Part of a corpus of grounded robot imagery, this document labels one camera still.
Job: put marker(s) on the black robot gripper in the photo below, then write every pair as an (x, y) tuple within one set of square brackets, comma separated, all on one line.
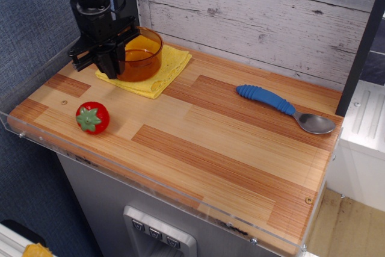
[(102, 42)]

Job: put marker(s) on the orange transparent plastic container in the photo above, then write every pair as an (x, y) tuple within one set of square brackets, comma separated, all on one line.
[(143, 56)]

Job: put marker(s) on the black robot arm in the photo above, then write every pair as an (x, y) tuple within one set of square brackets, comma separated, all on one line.
[(103, 36)]

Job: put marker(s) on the folded yellow cloth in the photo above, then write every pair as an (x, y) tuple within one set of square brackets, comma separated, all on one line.
[(173, 63)]

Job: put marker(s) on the red toy strawberry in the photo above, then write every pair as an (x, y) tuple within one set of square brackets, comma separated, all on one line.
[(92, 117)]

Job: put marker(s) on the clear acrylic table guard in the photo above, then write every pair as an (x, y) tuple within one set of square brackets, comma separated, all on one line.
[(199, 143)]

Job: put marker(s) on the grey cabinet with button panel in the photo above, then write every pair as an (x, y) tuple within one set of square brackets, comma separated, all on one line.
[(130, 220)]

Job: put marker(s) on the yellow object bottom left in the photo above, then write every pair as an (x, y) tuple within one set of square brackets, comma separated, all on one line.
[(36, 250)]

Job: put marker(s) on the white ribbed side unit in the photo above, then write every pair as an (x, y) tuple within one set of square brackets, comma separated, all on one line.
[(357, 168)]

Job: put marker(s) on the blue handled metal spoon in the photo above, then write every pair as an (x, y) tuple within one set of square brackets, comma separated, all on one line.
[(310, 123)]

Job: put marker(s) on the black right vertical post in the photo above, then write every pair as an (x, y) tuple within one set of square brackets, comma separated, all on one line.
[(366, 42)]

